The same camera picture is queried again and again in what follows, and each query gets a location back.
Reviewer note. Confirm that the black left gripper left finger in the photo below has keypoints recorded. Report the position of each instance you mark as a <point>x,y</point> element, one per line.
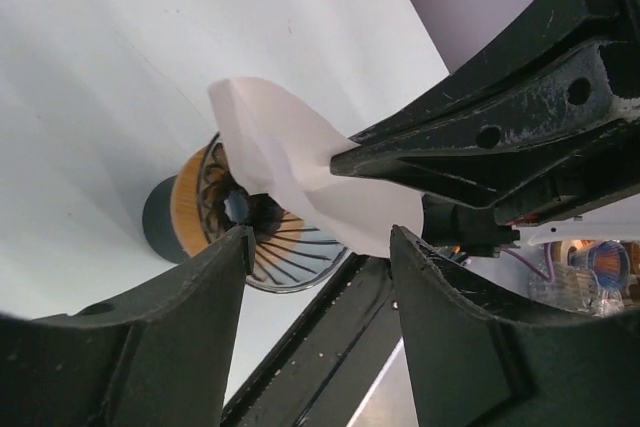
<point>156,355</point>

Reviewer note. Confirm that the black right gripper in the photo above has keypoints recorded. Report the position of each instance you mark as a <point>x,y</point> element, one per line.
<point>558,144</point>

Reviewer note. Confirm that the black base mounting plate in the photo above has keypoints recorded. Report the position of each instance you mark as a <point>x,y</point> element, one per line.
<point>319,372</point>

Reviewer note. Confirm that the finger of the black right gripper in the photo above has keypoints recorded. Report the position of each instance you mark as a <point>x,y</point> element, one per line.
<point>542,33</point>

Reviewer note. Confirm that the smoked glass dripper cone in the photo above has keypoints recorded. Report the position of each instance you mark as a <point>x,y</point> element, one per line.
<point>291,255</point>

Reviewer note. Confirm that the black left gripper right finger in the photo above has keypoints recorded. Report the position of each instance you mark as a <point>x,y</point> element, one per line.
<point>481,355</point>

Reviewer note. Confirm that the white paper coffee filter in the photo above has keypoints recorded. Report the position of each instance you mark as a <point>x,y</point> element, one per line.
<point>277,145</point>

